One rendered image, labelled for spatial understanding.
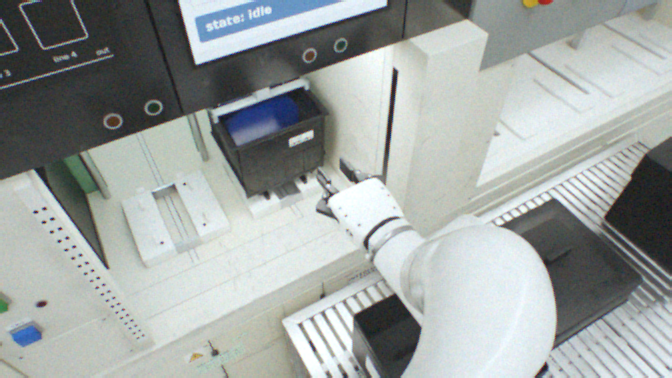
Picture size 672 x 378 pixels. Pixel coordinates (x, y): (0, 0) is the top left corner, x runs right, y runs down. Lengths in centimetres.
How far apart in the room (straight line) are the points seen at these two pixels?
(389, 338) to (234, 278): 38
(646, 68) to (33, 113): 178
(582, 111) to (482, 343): 137
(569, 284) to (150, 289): 95
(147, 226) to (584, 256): 104
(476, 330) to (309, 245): 86
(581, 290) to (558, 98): 69
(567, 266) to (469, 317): 93
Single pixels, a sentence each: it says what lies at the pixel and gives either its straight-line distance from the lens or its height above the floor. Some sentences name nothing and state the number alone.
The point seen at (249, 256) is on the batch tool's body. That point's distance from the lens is 113.
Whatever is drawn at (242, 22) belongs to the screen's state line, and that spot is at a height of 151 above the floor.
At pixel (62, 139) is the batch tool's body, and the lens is 64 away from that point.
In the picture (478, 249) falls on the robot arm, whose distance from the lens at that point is 33.
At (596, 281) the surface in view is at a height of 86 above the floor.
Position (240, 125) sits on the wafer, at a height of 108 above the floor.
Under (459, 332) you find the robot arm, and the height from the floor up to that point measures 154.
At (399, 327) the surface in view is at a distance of 115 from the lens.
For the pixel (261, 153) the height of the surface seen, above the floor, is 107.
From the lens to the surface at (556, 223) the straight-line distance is 129.
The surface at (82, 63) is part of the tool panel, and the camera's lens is 59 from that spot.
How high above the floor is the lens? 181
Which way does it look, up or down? 50 degrees down
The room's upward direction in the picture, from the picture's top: straight up
